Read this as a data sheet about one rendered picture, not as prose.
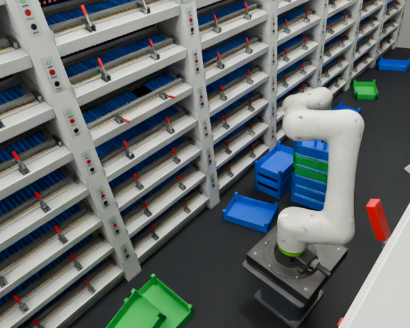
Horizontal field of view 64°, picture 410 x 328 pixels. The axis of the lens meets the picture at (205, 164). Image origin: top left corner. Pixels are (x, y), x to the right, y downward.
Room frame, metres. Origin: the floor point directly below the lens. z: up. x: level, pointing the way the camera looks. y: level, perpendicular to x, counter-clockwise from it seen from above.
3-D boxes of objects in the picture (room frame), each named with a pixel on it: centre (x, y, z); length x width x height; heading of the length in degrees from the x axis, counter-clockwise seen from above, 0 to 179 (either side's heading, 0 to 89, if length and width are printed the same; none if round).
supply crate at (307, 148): (1.55, -0.71, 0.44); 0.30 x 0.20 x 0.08; 49
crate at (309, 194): (1.55, -0.71, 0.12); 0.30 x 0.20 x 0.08; 49
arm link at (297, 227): (0.89, -0.33, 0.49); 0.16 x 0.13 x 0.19; 74
